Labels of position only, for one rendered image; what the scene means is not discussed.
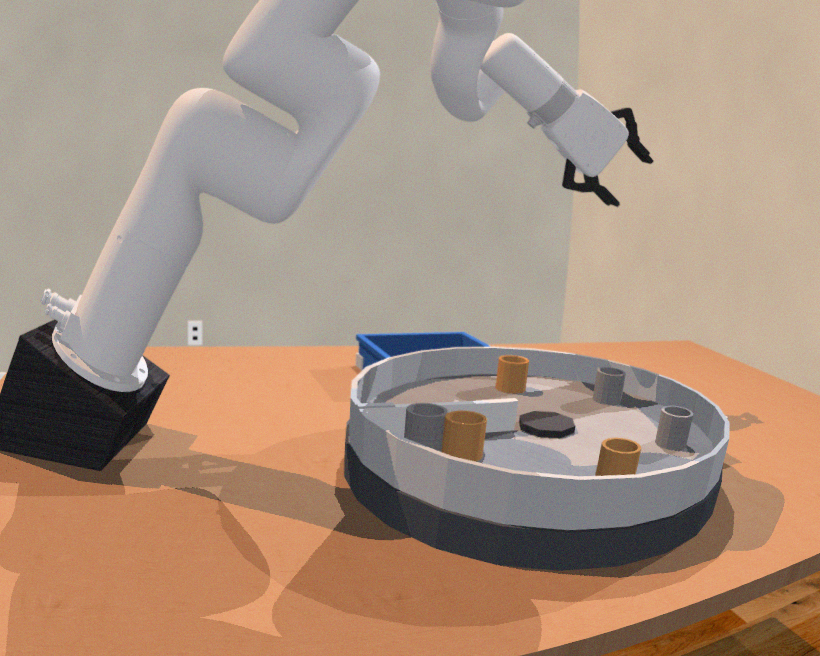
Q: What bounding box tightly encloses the bronze bushing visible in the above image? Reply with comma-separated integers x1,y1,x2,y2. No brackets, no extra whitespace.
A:
442,411,487,462
495,355,529,394
595,438,641,476

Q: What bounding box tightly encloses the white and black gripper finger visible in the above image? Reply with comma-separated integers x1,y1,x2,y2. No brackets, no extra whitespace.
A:
611,108,653,164
562,159,620,207

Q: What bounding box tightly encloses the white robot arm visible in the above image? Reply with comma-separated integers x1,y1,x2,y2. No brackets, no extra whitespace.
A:
41,0,577,392

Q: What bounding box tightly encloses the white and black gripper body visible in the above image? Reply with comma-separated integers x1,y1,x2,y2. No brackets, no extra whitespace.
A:
541,90,629,177

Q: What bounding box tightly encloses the blue tray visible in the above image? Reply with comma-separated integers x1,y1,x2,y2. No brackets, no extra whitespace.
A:
355,332,491,371

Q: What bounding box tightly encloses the grey metal bushing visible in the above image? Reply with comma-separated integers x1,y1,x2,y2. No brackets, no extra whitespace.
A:
593,367,626,405
404,403,448,452
655,406,693,450

